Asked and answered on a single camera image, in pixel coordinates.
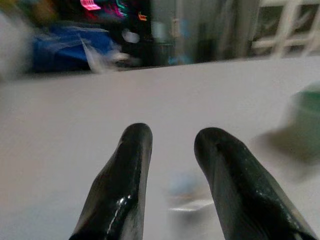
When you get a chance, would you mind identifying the white lattice window frame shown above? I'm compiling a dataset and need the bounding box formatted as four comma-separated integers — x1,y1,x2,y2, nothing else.
246,0,320,58

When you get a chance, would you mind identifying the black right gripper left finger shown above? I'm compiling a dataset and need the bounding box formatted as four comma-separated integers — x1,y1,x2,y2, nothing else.
68,122,154,240

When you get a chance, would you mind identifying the blue plastic bag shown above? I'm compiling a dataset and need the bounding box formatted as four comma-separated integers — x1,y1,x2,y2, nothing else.
31,23,118,72

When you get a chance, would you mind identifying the green cup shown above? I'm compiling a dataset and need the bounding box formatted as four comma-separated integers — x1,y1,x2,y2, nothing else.
252,83,320,163

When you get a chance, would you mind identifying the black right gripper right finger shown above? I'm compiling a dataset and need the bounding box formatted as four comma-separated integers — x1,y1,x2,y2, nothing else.
193,127,320,240

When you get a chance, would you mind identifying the light blue small object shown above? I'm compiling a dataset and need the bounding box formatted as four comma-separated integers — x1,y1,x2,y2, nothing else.
166,171,201,201

